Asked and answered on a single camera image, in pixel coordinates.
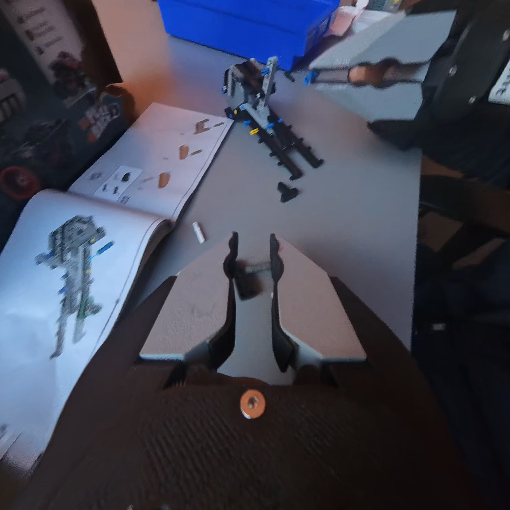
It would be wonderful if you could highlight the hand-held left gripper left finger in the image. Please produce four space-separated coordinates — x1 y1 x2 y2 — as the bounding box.
139 232 239 374

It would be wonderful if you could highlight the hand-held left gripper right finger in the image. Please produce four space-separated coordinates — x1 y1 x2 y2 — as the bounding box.
270 233 367 374

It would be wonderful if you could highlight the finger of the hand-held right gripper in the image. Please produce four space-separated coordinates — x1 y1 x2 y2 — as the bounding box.
309 10 457 72
314 76 431 123

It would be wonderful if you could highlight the black lego subassembly with axle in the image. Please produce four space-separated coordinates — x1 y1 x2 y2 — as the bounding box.
233 259 275 302

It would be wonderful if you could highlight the grey and black lego model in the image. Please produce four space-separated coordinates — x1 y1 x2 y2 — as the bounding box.
222 56 324 179

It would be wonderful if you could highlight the open lego instruction booklet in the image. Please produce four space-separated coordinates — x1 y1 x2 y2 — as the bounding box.
0 102 235 479

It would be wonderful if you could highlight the dark monster truck lego box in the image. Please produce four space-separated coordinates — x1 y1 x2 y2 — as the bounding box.
0 0 135 248

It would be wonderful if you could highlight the pale pink object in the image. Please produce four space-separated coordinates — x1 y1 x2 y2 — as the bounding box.
330 6 362 37

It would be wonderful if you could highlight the blue plastic bin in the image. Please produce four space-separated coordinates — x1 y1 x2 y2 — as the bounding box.
156 0 340 71

